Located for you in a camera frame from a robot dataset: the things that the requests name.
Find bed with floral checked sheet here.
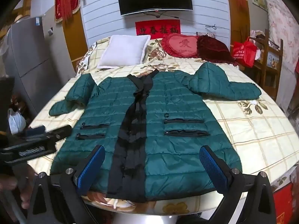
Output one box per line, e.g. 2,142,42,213
27,36,299,217

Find red heart-shaped pillow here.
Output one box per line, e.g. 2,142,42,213
161,33,202,58

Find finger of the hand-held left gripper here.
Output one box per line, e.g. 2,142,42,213
47,125,72,143
24,125,46,138

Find grey refrigerator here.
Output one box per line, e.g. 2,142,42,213
5,16,70,118

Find wooden chair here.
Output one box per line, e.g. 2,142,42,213
249,29,284,101

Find person's left hand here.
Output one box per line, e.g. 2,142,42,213
0,163,36,210

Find dark red velvet pillow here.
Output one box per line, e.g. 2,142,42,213
196,35,239,66

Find framed wall picture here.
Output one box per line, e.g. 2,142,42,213
250,0,268,11

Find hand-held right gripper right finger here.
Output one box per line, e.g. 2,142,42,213
199,145,277,224

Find red shopping bag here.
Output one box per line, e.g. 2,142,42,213
231,36,258,68

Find green puffer jacket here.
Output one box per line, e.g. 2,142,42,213
49,63,261,203

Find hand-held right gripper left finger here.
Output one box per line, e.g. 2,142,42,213
27,145,106,224

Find floral curtain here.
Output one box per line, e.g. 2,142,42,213
266,0,299,74

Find red paper wall banner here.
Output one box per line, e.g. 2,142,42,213
135,20,182,36

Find red knot tassel ornament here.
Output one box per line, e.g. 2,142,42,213
58,0,75,21

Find black cable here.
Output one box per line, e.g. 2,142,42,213
193,21,217,31

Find white pillow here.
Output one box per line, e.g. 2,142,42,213
97,35,151,69

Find white plastic bag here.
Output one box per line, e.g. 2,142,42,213
8,108,27,135

